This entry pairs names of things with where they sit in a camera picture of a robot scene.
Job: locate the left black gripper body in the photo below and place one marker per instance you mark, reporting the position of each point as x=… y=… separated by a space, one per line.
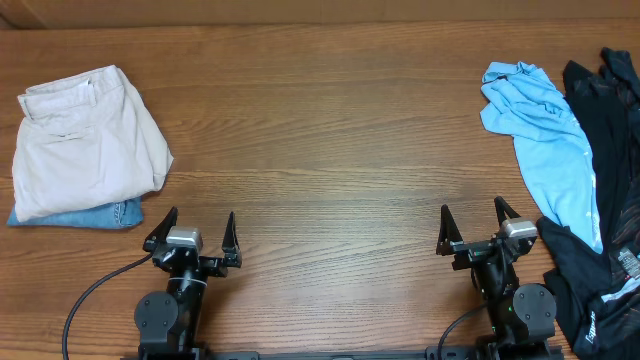
x=213 y=267

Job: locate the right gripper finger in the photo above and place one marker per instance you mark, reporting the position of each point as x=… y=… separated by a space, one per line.
x=503 y=210
x=449 y=236

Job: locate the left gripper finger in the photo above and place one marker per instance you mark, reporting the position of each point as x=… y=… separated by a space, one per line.
x=230 y=244
x=159 y=234

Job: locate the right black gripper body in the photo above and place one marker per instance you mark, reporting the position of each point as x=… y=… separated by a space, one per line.
x=471 y=254

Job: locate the black printed cycling jersey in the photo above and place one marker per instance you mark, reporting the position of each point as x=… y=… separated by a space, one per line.
x=597 y=295

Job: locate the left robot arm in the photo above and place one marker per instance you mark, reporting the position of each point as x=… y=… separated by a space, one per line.
x=168 y=320

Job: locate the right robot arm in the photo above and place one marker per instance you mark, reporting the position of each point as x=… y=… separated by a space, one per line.
x=522 y=317

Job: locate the folded blue jeans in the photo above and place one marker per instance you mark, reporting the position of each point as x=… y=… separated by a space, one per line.
x=111 y=216

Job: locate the light blue shirt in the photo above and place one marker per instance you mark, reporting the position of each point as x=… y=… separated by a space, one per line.
x=552 y=150

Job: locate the folded beige trousers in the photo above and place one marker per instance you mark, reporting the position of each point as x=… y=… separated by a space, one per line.
x=86 y=141

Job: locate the plain black garment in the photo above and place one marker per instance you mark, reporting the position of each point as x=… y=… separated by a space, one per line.
x=601 y=115

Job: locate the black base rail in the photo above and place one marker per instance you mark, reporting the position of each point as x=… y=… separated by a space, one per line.
x=340 y=355

